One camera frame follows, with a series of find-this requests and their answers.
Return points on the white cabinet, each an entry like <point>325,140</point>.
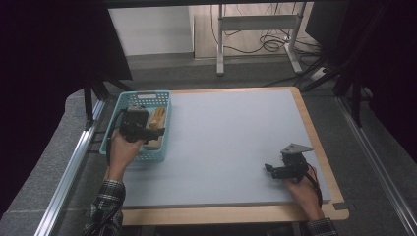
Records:
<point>150,29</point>

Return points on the teal plastic basket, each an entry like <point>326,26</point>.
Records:
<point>154,98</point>

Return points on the cream glove with white label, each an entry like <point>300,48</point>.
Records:
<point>157,116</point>

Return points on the person's left hand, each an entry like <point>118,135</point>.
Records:
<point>119,154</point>

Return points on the person's right hand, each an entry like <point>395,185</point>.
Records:
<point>308,195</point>

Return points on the white power strip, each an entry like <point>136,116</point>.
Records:
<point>318,74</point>

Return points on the black stand legs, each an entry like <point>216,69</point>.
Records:
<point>88,98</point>
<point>355,98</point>

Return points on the aluminium rail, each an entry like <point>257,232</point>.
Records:
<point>70,167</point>
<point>377,164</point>

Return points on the black curtain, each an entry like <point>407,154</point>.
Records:
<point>49,65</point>
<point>390,65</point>

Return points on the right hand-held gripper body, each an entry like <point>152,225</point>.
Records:
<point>295,165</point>

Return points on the grey foam mat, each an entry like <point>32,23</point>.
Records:
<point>223,147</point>

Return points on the grey table bracket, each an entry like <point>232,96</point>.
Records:
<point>342,206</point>

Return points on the white metal desk frame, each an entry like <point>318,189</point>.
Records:
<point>257,22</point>

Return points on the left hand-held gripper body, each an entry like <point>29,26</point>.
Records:
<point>134,124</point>

